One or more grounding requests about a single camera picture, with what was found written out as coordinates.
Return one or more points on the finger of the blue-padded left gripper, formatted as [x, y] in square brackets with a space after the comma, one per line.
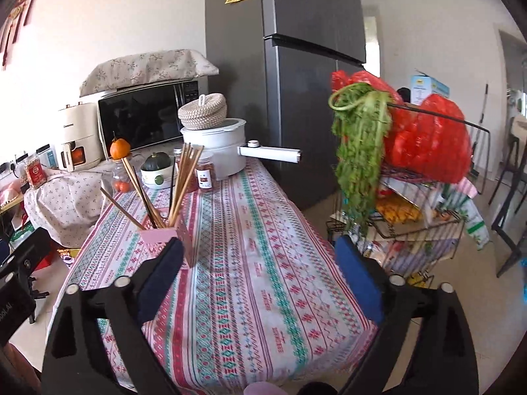
[76, 361]

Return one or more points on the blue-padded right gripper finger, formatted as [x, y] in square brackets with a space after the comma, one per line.
[443, 360]

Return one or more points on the dark chopstick gold band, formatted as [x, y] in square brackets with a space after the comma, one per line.
[173, 175]

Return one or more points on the light bamboo chopstick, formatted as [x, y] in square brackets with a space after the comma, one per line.
[185, 169]

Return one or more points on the floral cloth covered object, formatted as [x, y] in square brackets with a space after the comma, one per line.
[67, 205]

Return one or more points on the red tea box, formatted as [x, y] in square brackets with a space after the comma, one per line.
[35, 173]

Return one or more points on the black chair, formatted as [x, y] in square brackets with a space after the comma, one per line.
[516, 164]

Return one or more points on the patterned red green tablecloth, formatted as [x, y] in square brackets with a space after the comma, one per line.
[261, 297]

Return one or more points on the green squash in bowl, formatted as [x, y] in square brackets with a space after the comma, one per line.
[156, 171]

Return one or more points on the orange fruit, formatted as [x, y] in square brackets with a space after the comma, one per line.
[119, 149]

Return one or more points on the cream air fryer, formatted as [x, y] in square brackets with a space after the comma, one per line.
[79, 147]

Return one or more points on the red spice jar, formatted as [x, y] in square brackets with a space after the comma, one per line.
[205, 171]

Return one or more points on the red plastic bag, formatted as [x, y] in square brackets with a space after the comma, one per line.
[430, 139]

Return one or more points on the black microwave oven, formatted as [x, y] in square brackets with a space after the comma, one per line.
[145, 116]

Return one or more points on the green leafy vegetable bunch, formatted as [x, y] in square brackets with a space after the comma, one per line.
[361, 123]

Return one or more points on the floral cloth microwave cover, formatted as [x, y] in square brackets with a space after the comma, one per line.
[147, 68]

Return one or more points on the grey refrigerator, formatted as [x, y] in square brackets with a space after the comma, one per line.
[275, 60]

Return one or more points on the black wire storage rack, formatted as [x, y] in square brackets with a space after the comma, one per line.
[418, 222]

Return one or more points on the white electric pot with handle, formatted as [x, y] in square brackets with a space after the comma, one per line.
[229, 147]

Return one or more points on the woven rope lid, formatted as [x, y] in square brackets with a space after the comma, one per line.
[208, 111]

